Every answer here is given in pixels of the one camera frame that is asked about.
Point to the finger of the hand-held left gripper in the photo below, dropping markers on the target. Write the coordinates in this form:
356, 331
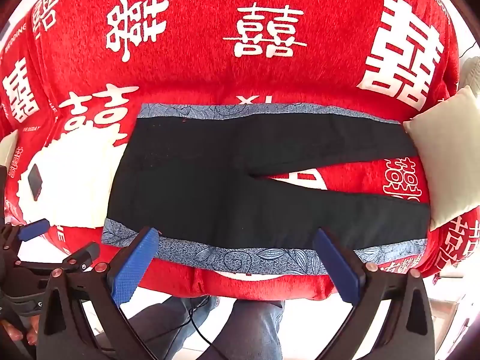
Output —
80, 255
33, 229

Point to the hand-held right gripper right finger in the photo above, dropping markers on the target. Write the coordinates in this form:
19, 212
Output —
337, 266

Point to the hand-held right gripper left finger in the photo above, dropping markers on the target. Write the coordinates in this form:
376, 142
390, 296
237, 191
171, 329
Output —
132, 268

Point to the black pants with floral trim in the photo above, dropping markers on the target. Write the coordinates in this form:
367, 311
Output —
262, 259

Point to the person's left hand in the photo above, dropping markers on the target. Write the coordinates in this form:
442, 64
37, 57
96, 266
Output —
11, 332

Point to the black phone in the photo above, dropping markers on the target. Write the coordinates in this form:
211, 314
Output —
35, 182

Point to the person's left leg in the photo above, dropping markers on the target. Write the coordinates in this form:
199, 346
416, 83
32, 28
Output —
165, 322

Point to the person's leg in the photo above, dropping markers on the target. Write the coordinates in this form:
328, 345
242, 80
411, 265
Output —
165, 322
247, 330

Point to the white cushion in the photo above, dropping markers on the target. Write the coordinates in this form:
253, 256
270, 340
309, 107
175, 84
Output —
8, 150

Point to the person's right leg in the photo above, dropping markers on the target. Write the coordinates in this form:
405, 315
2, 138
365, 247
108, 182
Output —
247, 330

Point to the beige cushion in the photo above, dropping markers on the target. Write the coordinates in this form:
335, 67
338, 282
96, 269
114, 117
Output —
446, 150

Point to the red printed blanket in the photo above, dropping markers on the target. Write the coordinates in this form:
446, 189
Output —
225, 75

